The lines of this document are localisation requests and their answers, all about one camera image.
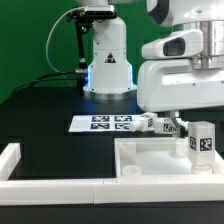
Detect paper sheet with tags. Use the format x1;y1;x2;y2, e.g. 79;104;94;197
69;115;136;133

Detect black camera on pole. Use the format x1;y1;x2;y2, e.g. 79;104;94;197
66;5;117;96

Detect white U-shaped fence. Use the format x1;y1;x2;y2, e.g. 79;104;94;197
0;143;224;205

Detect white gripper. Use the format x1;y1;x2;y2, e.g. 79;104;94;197
137;29;224;138

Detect grey cable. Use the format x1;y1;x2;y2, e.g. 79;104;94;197
45;7;84;88

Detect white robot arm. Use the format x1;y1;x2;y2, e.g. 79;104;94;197
77;0;224;119

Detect white square table top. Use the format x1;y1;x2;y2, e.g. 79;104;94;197
113;136;224;179

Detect black cables on table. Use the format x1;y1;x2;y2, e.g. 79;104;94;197
12;70;81;95

